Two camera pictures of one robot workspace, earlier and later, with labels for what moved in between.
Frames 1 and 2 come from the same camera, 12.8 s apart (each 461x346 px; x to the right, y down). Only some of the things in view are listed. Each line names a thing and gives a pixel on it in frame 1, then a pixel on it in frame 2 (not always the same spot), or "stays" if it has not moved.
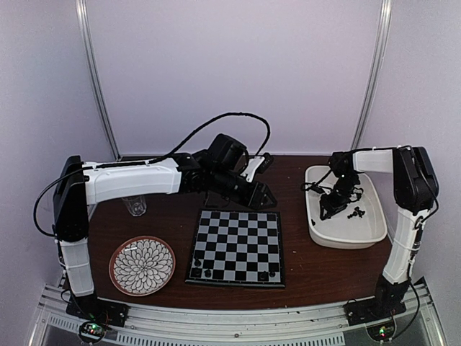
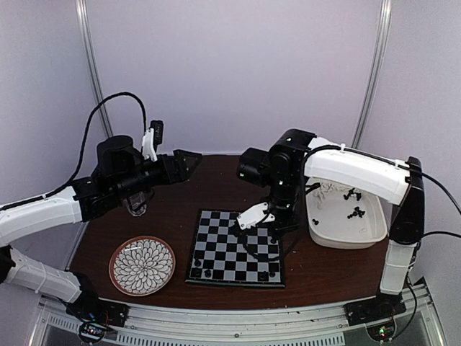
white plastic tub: x=358 y=225 stays
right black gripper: x=333 y=207 to x=281 y=226
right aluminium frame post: x=382 y=45 stays
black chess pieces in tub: x=357 y=211 stays
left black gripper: x=255 y=199 to x=168 y=176
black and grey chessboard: x=235 y=247 stays
